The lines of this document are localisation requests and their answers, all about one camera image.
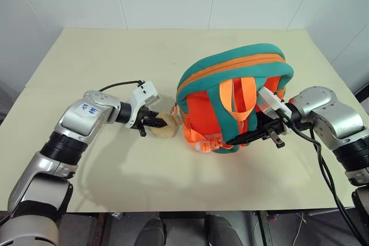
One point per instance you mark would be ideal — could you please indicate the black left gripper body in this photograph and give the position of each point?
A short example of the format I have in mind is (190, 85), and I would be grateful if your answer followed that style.
(144, 112)

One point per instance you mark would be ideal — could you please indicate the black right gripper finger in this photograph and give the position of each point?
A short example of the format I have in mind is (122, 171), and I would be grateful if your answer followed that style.
(250, 137)

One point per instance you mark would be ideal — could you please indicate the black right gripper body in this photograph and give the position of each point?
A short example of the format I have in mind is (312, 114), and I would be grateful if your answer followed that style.
(271, 125)

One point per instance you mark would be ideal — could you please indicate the tan plush toy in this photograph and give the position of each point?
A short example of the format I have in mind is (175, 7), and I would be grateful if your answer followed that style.
(170, 129)

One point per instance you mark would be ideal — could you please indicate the orange and teal backpack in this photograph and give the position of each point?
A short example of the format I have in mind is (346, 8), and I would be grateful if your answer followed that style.
(201, 113)

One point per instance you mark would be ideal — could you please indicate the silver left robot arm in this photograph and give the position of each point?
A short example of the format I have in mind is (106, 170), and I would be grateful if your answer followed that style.
(83, 122)

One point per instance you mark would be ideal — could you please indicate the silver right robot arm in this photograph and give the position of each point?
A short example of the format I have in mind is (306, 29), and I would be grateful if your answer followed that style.
(325, 107)

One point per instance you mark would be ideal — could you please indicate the white label blue handwriting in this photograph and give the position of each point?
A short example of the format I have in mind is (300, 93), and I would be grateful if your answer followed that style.
(87, 109)

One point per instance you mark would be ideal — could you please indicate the dark rounded shape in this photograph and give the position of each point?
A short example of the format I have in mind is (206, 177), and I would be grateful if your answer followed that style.
(152, 231)
(222, 230)

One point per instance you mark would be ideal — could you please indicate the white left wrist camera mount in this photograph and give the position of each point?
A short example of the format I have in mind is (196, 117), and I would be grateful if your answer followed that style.
(142, 96)

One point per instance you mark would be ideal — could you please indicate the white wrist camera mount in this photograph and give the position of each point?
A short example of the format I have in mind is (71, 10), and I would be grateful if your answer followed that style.
(142, 96)
(269, 99)

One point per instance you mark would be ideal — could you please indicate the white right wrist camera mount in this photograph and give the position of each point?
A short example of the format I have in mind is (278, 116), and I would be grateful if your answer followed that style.
(269, 99)

